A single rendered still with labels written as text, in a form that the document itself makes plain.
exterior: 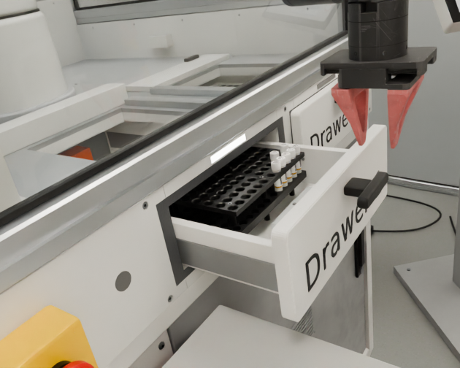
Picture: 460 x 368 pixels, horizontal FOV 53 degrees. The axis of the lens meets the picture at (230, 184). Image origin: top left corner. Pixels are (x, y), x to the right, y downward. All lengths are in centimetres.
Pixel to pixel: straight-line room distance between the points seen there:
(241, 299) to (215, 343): 18
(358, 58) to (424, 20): 175
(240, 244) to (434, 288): 134
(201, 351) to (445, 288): 131
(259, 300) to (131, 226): 35
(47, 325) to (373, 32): 39
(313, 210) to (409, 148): 196
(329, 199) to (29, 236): 29
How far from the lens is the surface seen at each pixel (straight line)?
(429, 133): 235
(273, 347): 55
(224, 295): 69
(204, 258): 54
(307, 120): 76
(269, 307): 82
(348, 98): 50
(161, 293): 55
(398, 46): 49
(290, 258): 44
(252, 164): 64
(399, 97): 48
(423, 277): 183
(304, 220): 45
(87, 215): 45
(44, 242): 43
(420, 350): 161
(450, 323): 167
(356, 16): 48
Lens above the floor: 116
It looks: 26 degrees down
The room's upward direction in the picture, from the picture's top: 10 degrees counter-clockwise
